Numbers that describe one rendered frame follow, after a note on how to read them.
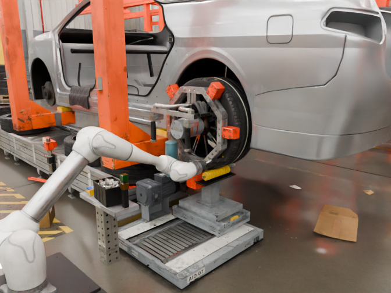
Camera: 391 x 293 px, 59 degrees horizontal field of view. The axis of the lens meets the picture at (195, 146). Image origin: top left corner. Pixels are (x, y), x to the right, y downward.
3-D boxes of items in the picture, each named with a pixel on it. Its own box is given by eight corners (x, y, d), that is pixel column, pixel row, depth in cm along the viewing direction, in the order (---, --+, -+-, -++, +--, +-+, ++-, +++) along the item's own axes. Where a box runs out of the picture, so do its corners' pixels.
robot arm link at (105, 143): (136, 141, 173) (120, 136, 182) (107, 130, 159) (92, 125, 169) (127, 165, 172) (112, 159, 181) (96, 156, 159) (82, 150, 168)
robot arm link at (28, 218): (-13, 258, 146) (-28, 238, 160) (17, 272, 156) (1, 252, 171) (103, 123, 171) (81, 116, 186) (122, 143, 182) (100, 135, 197)
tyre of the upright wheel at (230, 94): (275, 125, 229) (219, 57, 252) (254, 130, 212) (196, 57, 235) (223, 179, 271) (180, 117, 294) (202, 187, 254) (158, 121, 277)
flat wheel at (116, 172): (186, 168, 335) (185, 145, 329) (146, 190, 279) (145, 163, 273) (131, 159, 365) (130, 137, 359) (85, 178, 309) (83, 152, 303)
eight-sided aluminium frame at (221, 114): (227, 170, 232) (228, 89, 218) (220, 172, 227) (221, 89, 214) (173, 154, 269) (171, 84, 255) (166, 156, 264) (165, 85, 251)
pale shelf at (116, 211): (139, 208, 210) (139, 204, 209) (115, 218, 198) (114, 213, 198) (102, 190, 239) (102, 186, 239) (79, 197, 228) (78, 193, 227)
